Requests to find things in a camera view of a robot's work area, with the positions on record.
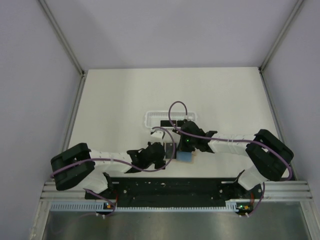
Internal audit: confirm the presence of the beige card holder wallet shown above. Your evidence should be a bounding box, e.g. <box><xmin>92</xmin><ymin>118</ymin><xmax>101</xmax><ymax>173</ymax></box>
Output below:
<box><xmin>173</xmin><ymin>151</ymin><xmax>195</xmax><ymax>164</ymax></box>

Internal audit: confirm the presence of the black VIP card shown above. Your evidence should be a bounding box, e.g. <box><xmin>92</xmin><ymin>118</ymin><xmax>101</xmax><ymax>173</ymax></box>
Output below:
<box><xmin>164</xmin><ymin>142</ymin><xmax>176</xmax><ymax>160</ymax></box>

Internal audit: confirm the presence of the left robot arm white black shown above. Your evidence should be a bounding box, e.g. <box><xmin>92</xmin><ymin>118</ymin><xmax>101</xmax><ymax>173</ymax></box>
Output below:
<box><xmin>50</xmin><ymin>142</ymin><xmax>166</xmax><ymax>199</ymax></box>

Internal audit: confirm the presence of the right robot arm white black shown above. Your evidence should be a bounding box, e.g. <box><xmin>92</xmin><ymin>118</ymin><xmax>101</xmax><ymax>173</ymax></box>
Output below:
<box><xmin>174</xmin><ymin>120</ymin><xmax>294</xmax><ymax>198</ymax></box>

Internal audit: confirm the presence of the black card in basket right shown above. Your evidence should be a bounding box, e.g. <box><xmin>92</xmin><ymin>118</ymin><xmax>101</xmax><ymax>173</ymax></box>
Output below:
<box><xmin>176</xmin><ymin>120</ymin><xmax>186</xmax><ymax>128</ymax></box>

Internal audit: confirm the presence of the black card in basket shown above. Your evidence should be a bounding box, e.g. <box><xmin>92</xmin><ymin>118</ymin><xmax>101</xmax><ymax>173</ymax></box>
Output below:
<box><xmin>160</xmin><ymin>120</ymin><xmax>177</xmax><ymax>128</ymax></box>
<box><xmin>176</xmin><ymin>120</ymin><xmax>186</xmax><ymax>128</ymax></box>

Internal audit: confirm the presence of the black card in basket left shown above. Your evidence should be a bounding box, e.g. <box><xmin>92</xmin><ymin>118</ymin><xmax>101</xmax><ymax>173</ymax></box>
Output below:
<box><xmin>160</xmin><ymin>120</ymin><xmax>177</xmax><ymax>128</ymax></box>

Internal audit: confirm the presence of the white plastic basket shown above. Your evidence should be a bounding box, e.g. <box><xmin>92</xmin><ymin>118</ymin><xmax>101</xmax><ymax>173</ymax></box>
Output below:
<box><xmin>144</xmin><ymin>110</ymin><xmax>198</xmax><ymax>130</ymax></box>

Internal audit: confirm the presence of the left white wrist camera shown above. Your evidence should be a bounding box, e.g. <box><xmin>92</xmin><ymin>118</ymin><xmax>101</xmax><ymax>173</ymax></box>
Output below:
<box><xmin>150</xmin><ymin>129</ymin><xmax>166</xmax><ymax>142</ymax></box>

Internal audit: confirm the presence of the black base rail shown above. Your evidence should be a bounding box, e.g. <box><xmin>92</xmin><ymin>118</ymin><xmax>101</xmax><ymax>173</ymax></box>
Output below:
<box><xmin>100</xmin><ymin>177</ymin><xmax>262</xmax><ymax>208</ymax></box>

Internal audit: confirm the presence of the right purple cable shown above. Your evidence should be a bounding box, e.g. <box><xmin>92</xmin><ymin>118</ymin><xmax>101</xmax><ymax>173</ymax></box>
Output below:
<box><xmin>168</xmin><ymin>100</ymin><xmax>294</xmax><ymax>217</ymax></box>

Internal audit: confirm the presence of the white slotted cable duct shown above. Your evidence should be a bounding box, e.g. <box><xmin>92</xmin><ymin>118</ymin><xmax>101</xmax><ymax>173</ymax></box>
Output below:
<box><xmin>50</xmin><ymin>201</ymin><xmax>240</xmax><ymax>213</ymax></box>

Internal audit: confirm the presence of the right aluminium frame post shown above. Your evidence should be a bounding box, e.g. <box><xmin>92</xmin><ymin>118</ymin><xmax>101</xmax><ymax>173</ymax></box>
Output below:
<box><xmin>258</xmin><ymin>0</ymin><xmax>308</xmax><ymax>73</ymax></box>

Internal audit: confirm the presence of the aluminium frame post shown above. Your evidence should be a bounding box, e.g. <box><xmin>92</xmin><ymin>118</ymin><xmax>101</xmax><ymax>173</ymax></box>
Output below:
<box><xmin>258</xmin><ymin>0</ymin><xmax>308</xmax><ymax>73</ymax></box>
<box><xmin>37</xmin><ymin>0</ymin><xmax>86</xmax><ymax>77</ymax></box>

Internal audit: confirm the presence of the left aluminium frame post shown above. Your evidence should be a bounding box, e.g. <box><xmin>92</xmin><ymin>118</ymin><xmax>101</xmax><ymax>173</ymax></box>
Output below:
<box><xmin>37</xmin><ymin>0</ymin><xmax>86</xmax><ymax>77</ymax></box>

